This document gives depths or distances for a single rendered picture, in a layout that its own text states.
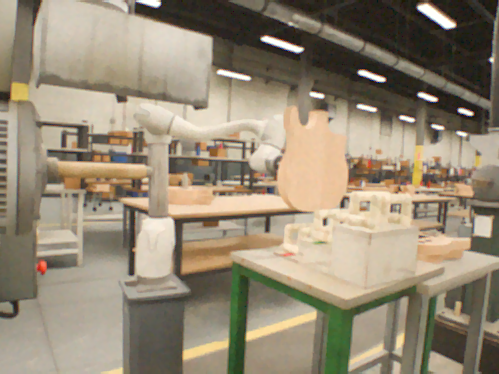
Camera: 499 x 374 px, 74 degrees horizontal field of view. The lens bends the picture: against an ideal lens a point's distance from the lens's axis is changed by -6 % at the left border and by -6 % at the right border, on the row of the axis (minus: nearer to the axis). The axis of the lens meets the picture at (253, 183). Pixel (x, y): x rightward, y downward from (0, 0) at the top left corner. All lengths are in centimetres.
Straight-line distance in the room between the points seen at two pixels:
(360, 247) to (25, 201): 86
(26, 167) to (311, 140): 101
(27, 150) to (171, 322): 120
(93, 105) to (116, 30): 1148
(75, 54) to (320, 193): 104
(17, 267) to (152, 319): 80
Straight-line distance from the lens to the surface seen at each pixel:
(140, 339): 168
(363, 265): 110
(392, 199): 115
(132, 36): 67
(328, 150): 143
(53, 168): 75
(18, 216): 68
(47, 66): 63
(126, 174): 79
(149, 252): 161
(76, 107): 1203
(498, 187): 272
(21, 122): 67
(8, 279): 100
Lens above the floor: 128
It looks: 3 degrees down
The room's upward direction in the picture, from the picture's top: 3 degrees clockwise
